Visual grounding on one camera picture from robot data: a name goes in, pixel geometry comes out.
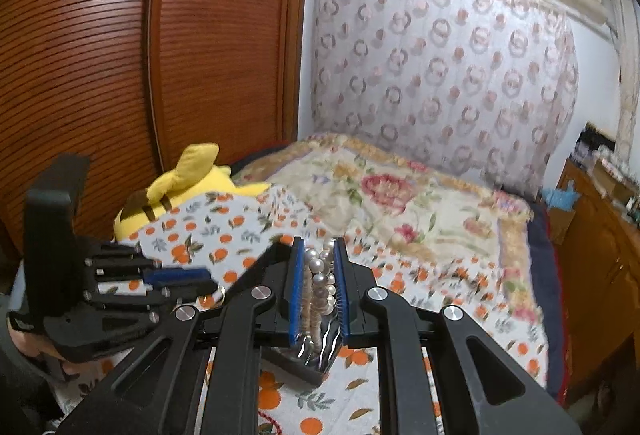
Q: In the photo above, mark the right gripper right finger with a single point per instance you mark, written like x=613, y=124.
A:
x=438, y=372

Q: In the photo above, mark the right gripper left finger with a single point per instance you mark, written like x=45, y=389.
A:
x=198, y=371

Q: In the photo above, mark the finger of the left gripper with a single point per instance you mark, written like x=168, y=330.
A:
x=150, y=272
x=116, y=297

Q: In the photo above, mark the black jewelry box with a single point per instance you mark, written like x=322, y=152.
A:
x=313, y=371

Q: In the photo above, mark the person's left hand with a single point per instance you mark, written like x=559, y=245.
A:
x=36, y=346

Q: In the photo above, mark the orange print table cloth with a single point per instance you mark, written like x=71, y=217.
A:
x=226, y=233

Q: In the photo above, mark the yellow plush toy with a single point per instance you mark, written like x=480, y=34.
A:
x=195, y=173

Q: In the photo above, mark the wooden sideboard cabinet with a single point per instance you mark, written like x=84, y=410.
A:
x=599, y=266

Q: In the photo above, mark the floral bed quilt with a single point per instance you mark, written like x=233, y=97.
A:
x=433, y=238

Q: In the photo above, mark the blue gift bag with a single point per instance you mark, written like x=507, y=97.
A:
x=561, y=199

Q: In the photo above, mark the brown louvered wardrobe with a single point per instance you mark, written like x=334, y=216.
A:
x=130, y=84

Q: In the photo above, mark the stack of folded clothes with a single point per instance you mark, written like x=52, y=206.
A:
x=589, y=141

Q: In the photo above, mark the circle pattern sheer curtain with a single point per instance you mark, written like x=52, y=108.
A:
x=480, y=89

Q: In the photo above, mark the tied beige window curtain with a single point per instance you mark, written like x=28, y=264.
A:
x=626, y=21

